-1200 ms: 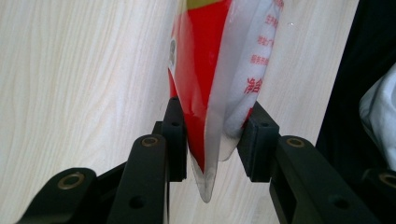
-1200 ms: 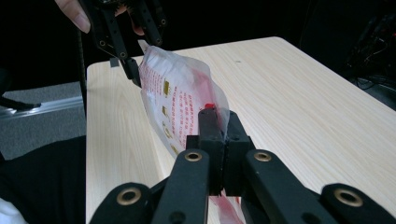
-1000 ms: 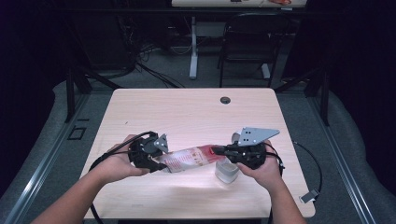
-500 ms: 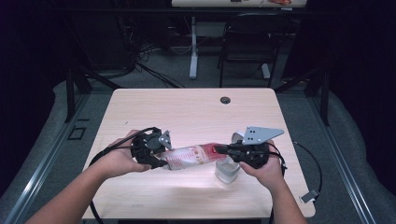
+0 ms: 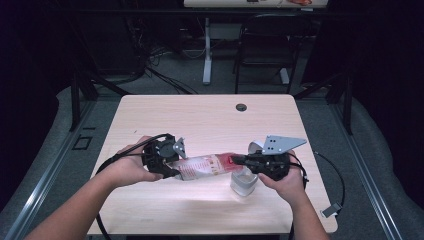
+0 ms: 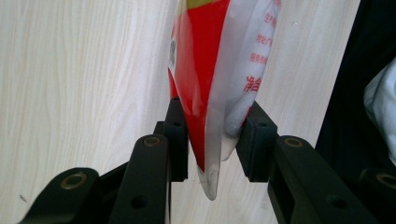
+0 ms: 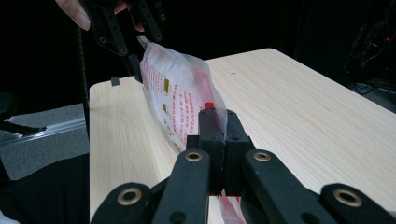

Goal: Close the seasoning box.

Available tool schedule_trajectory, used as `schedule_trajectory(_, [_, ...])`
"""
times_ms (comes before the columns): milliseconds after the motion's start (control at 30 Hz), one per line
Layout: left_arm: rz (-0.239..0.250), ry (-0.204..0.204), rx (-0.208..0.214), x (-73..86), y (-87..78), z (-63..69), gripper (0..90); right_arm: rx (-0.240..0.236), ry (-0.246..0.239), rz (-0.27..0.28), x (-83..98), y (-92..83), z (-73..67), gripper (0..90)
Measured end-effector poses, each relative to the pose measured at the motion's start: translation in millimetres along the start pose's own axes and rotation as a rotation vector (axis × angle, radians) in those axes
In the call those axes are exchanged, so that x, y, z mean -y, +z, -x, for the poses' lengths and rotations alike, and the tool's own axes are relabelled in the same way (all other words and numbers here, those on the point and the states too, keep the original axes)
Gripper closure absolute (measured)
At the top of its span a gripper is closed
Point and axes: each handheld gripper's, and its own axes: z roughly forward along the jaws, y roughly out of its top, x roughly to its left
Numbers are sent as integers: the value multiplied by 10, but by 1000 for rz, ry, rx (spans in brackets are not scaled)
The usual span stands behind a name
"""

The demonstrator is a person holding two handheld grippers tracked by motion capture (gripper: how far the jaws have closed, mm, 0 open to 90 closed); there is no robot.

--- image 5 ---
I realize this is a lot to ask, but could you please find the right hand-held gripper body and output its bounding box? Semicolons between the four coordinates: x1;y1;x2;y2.
248;134;308;183

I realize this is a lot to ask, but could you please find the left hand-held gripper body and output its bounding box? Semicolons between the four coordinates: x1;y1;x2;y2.
142;133;188;175

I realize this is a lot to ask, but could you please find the grey flip-lid seasoning jar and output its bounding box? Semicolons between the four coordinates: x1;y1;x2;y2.
229;140;266;198

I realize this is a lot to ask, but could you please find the white spout pouch red print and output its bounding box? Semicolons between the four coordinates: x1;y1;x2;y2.
171;152;245;182

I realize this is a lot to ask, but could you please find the person's left hand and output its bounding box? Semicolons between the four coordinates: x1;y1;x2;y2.
109;135;165;188

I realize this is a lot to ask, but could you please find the person's right hand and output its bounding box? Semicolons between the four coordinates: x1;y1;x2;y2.
258;149;310;210

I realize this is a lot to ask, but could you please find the white desk foot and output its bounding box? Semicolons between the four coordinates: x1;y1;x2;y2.
278;67;291;86

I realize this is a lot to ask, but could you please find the black metal stand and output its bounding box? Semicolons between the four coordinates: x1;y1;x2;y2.
294;64;355;136
68;64;132;133

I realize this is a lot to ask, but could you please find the white desk leg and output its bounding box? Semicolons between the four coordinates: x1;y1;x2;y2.
202;17;214;86

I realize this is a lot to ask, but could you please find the black folding chair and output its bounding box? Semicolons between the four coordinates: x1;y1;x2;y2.
232;13;316;95

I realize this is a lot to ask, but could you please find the white-topped desk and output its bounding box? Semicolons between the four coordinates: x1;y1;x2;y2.
183;0;329;9

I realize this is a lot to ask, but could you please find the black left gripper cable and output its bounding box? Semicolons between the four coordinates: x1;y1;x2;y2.
95;133;172;240

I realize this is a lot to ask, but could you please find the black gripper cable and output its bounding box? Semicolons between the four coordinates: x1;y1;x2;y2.
95;133;172;240
287;156;310;188

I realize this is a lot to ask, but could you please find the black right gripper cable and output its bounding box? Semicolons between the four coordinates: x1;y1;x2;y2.
287;156;310;188

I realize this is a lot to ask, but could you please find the thin black looped cable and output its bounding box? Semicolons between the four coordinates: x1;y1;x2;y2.
313;150;347;209

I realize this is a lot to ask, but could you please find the grey cable clip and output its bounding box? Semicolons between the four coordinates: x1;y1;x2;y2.
320;201;344;220

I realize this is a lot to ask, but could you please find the bundle of black floor cables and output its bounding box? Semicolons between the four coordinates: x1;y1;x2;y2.
126;16;200;96

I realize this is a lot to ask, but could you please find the aluminium floor rail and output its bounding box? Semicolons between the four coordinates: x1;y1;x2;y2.
328;99;405;240
3;99;98;240

